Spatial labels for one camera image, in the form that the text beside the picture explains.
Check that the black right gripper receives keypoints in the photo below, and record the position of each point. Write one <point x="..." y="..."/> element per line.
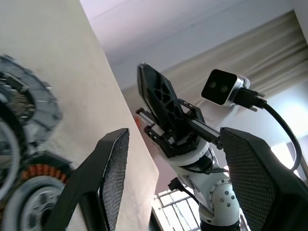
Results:
<point x="180" y="144"/>

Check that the white window grille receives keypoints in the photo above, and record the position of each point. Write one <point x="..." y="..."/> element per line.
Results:
<point x="173" y="202"/>

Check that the grey round motor disc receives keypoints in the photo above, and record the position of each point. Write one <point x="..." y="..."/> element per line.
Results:
<point x="44" y="101"/>

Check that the beige curtain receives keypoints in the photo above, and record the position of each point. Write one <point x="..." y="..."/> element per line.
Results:
<point x="252" y="48"/>

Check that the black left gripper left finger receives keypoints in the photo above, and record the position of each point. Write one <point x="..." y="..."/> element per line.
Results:
<point x="96" y="183"/>

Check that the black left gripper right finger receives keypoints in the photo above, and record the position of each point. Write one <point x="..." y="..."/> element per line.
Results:
<point x="264" y="183"/>

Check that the grey spoked rotor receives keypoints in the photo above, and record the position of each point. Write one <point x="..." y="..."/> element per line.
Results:
<point x="36" y="199"/>

